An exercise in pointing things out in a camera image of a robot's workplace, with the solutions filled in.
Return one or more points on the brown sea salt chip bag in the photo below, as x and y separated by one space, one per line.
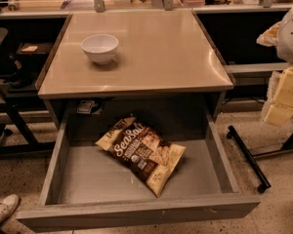
143 151

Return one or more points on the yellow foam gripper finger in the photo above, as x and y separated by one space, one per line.
278 108

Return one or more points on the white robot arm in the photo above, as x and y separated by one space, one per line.
280 36

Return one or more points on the white sneaker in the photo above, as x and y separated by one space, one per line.
8 206

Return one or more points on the black metal table frame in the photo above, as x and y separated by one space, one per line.
19 112

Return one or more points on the black wheeled stand base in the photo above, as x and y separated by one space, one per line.
252 154

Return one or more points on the grey open top drawer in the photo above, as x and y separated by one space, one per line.
85 188

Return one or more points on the grey cabinet with beige counter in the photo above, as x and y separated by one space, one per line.
159 52

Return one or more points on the white label tag under counter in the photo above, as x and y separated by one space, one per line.
85 106

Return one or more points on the white ceramic bowl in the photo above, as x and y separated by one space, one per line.
100 48

